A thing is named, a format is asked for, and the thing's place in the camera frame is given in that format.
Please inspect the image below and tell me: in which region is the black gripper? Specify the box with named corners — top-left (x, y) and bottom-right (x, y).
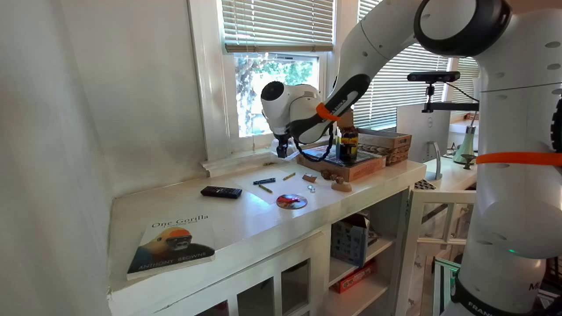
top-left (274, 135), bottom-right (289, 155)

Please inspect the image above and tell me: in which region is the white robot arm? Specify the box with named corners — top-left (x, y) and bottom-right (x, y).
top-left (259, 0), bottom-right (562, 316)

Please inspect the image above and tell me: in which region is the colourful round disc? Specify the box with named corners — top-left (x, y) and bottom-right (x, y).
top-left (275, 193), bottom-right (307, 209)

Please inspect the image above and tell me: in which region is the small figurine toy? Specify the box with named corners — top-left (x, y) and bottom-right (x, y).
top-left (331, 179), bottom-right (351, 193)

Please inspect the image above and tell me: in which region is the black remote control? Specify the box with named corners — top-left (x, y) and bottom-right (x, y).
top-left (200, 186), bottom-right (242, 199)

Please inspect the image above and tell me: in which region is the wooden tray box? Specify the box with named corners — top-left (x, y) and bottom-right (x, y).
top-left (296, 151), bottom-right (386, 181)

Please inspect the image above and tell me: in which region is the cardboard box of toys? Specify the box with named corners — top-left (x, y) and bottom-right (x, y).
top-left (358, 134), bottom-right (411, 165)

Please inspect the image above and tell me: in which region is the window blind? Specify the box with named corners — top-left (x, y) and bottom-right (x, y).
top-left (221, 0), bottom-right (333, 53)

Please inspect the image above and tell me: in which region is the bird picture book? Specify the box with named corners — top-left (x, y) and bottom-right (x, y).
top-left (126, 214), bottom-right (217, 281)

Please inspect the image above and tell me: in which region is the black stereo camera on mount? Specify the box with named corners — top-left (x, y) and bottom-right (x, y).
top-left (407, 70), bottom-right (460, 84)

